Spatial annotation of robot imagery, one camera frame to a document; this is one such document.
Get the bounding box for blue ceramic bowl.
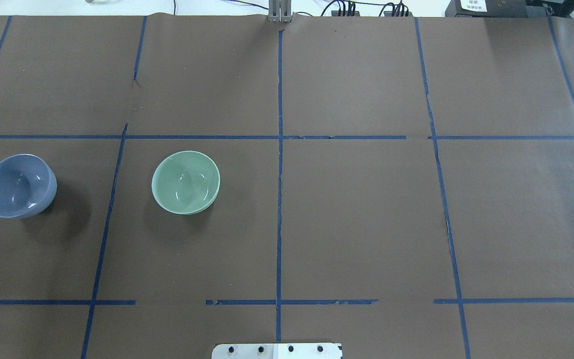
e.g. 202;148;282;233
0;153;58;219

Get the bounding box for black computer box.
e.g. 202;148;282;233
444;0;549;18

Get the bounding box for green ceramic bowl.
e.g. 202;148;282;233
151;150;221;215

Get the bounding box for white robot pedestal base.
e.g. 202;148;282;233
211;343;343;359

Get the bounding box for aluminium frame post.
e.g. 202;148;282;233
268;0;293;23

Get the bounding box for black usb hub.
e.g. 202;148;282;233
329;1;360;17
379;0;413;17

